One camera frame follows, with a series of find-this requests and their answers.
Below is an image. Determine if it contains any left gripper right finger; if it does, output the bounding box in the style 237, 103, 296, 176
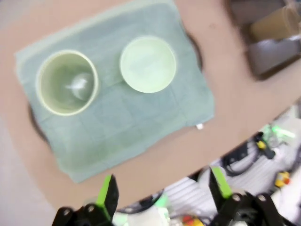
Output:
209, 166, 290, 226

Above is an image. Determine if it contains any tall brown cup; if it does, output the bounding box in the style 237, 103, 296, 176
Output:
249, 4, 301, 40

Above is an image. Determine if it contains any tall light green cup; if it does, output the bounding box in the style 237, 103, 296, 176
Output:
35, 49, 99, 116

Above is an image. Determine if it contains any black yellow plug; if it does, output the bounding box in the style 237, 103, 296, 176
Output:
255, 131, 276, 160

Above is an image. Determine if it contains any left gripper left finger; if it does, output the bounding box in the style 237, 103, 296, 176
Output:
54, 174, 120, 226

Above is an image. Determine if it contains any green cloth mat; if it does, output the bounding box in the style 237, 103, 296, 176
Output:
14, 0, 216, 184

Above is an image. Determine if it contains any yellow emergency stop button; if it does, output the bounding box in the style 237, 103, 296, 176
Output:
182, 214, 200, 226
275, 171, 291, 188

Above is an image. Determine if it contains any light green bowl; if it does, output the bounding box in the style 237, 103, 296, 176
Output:
119, 35, 177, 94

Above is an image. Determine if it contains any black cable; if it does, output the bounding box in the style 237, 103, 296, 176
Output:
223, 150, 254, 175

